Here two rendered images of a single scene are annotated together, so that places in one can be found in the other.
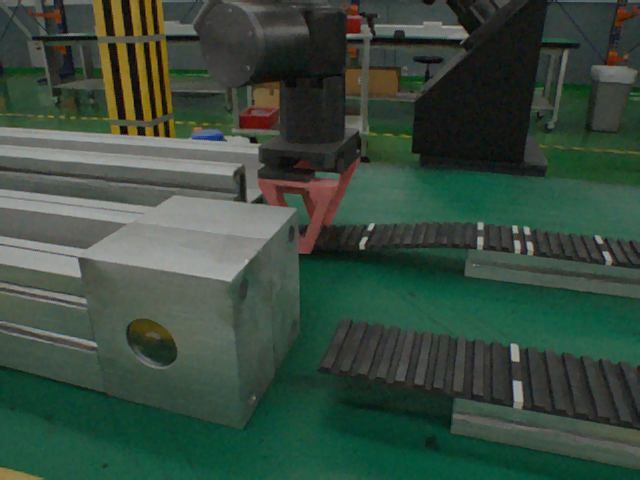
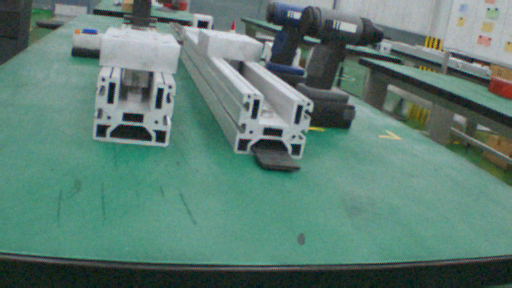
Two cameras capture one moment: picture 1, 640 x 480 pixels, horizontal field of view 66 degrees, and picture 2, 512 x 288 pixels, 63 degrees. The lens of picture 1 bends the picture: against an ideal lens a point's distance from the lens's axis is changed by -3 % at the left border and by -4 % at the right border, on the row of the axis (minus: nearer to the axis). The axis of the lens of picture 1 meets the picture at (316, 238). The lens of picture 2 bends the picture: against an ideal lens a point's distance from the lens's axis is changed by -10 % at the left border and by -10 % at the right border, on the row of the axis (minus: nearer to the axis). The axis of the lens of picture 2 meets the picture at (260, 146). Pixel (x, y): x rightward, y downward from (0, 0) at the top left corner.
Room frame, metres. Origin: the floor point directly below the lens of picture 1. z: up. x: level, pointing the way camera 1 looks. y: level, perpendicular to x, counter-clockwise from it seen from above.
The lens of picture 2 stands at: (0.88, 1.37, 0.98)
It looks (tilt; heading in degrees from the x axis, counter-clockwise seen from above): 17 degrees down; 235
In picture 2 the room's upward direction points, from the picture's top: 11 degrees clockwise
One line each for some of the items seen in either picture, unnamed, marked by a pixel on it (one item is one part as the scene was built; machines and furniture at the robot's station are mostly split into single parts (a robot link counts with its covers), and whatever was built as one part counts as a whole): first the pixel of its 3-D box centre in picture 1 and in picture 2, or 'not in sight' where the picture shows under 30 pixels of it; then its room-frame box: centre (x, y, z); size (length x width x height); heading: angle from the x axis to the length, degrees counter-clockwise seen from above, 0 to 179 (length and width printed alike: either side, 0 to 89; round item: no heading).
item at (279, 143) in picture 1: (312, 116); (141, 11); (0.45, 0.00, 0.91); 0.10 x 0.07 x 0.07; 163
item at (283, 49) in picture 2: not in sight; (300, 50); (0.18, 0.46, 0.89); 0.20 x 0.08 x 0.22; 157
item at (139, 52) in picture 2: not in sight; (138, 56); (0.65, 0.68, 0.87); 0.16 x 0.11 x 0.07; 73
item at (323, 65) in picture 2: not in sight; (341, 69); (0.26, 0.71, 0.89); 0.20 x 0.08 x 0.22; 169
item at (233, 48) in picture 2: not in sight; (226, 50); (0.40, 0.49, 0.87); 0.16 x 0.11 x 0.07; 73
